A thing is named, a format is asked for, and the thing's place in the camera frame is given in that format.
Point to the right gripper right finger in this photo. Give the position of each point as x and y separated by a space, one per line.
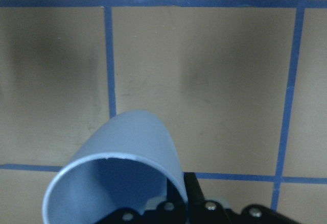
193 189

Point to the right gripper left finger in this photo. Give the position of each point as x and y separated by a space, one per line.
174 196

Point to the blue cup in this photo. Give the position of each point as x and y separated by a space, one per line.
124 164

